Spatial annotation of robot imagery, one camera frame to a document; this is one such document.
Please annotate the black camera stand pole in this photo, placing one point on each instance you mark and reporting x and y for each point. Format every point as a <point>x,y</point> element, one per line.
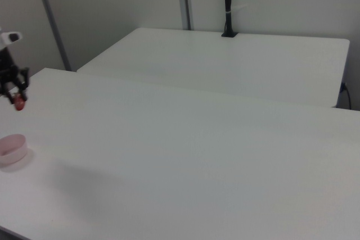
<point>228,4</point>

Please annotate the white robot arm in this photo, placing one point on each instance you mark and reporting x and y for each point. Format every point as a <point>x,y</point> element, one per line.
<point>9,37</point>

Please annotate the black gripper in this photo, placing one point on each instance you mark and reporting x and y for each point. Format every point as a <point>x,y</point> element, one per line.
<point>7,67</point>

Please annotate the red strawberry with green leaves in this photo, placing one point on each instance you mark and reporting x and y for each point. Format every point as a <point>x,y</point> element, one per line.
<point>20,104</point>

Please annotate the pink plastic bowl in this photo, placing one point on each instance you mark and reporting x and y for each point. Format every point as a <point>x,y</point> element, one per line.
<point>15,150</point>

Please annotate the grey metal partition post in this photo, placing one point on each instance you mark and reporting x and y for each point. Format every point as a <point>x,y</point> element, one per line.
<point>52,20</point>

